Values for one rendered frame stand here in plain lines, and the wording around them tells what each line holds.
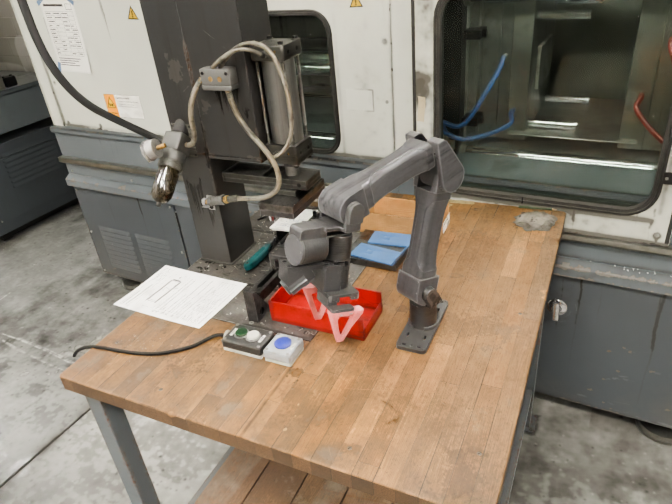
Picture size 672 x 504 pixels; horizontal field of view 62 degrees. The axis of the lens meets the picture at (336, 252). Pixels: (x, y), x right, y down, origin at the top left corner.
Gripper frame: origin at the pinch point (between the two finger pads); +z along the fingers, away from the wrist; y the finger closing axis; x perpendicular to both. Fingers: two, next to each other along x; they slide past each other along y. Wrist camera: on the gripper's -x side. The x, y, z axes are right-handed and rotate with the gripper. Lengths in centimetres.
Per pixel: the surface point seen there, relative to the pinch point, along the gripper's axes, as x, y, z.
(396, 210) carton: 51, -56, -6
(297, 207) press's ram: 8.2, -37.3, -13.6
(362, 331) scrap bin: 14.1, -9.6, 8.2
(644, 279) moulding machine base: 116, -11, 6
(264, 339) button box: -5.8, -19.4, 12.1
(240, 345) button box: -10.9, -20.8, 13.6
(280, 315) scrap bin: 1.0, -26.8, 10.5
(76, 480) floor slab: -46, -104, 110
